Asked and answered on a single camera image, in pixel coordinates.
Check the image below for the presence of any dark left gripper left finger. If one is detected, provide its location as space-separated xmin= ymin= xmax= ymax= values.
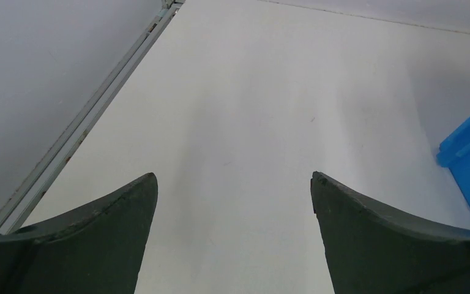
xmin=0 ymin=173 xmax=158 ymax=293

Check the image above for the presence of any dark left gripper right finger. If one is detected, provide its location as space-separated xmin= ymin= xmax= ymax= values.
xmin=310 ymin=171 xmax=470 ymax=293

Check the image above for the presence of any aluminium table edge rail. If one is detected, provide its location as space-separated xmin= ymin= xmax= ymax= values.
xmin=0 ymin=1 xmax=182 ymax=234

